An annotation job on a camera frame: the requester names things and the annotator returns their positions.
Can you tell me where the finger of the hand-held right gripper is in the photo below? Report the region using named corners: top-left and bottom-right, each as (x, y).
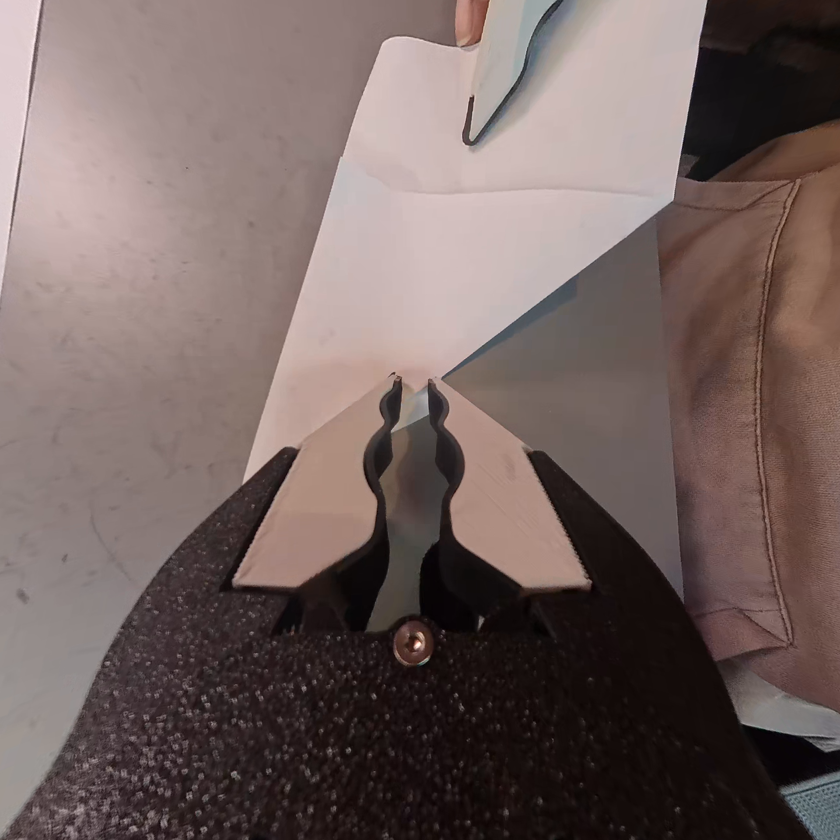
top-left (461, 0), bottom-right (565, 147)

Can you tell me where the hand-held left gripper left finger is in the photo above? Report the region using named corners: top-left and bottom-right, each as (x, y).
top-left (231, 374), bottom-right (406, 631)

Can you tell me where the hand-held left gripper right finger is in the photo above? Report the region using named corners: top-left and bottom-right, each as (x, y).
top-left (420, 377), bottom-right (593, 632)

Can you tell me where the white paper sheet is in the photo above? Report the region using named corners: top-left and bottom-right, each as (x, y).
top-left (243, 0), bottom-right (711, 488)
top-left (0, 0), bottom-right (45, 283)

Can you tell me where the person's right hand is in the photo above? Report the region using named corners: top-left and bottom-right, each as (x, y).
top-left (455, 0), bottom-right (491, 48)

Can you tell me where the person's white undershirt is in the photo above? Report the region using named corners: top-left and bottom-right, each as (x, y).
top-left (725, 661), bottom-right (840, 750)

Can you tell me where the pale blue cloth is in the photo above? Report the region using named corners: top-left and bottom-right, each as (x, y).
top-left (781, 773), bottom-right (840, 840)

